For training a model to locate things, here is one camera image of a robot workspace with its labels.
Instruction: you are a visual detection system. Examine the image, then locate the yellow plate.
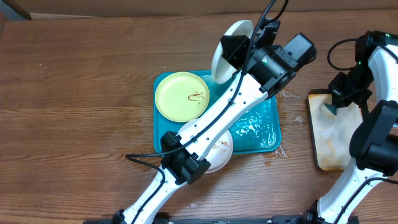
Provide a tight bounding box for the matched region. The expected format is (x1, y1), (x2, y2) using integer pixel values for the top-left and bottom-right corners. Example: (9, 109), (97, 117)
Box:
(154, 72), (210, 123)

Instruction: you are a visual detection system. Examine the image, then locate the white plate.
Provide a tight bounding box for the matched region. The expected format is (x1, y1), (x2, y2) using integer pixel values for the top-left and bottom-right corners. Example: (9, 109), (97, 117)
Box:
(177, 118), (234, 174)
(211, 20), (254, 84)

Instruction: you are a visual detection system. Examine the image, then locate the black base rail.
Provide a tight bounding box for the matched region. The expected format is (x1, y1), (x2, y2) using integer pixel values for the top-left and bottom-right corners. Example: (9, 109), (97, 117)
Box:
(83, 213), (360, 224)

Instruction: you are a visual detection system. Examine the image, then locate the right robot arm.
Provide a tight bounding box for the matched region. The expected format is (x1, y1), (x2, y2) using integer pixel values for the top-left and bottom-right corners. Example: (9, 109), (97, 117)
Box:
(294, 30), (397, 223)

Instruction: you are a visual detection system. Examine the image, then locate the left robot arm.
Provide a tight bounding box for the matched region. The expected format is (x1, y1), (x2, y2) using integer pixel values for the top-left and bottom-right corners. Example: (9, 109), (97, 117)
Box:
(112, 19), (317, 223)

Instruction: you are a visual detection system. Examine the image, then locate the white plate bottom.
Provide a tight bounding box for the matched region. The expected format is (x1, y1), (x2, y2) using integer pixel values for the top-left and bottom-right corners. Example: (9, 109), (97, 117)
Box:
(177, 118), (234, 174)

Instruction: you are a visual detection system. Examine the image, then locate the green yellow sponge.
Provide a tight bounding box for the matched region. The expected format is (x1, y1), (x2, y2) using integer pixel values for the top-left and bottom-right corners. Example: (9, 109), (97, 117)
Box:
(324, 103), (338, 116)

